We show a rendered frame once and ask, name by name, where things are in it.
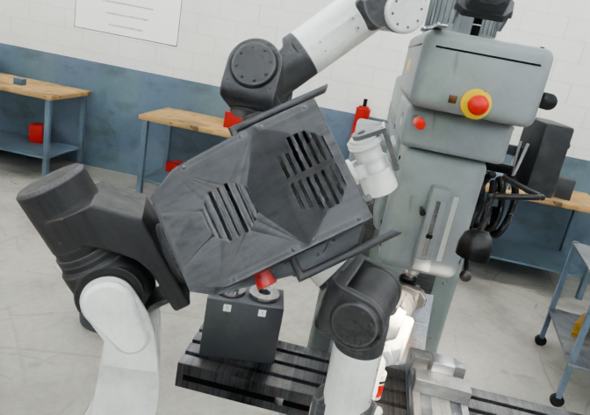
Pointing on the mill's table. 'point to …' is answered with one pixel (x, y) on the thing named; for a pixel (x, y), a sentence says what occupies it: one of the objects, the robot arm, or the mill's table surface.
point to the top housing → (476, 75)
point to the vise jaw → (442, 386)
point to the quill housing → (465, 206)
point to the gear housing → (453, 133)
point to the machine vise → (419, 401)
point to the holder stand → (243, 325)
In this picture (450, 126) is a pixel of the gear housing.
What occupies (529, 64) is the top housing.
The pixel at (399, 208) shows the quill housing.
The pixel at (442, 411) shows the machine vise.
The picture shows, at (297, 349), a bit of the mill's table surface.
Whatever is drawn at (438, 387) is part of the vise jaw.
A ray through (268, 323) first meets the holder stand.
